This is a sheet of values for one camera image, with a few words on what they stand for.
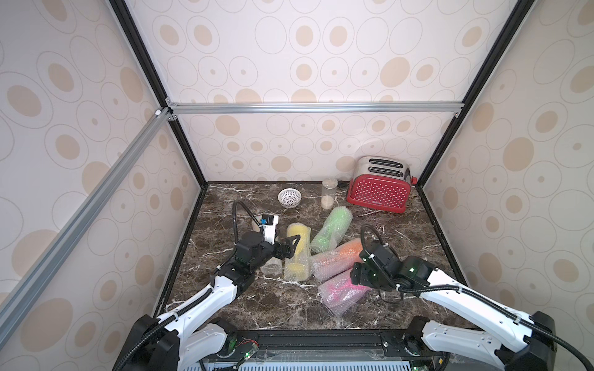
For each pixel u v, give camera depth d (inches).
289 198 44.3
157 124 32.3
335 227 36.9
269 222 27.0
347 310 31.4
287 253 28.1
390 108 71.9
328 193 44.6
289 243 28.1
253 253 25.2
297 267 32.5
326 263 32.8
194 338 21.6
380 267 22.1
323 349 28.7
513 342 16.1
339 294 30.6
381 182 38.3
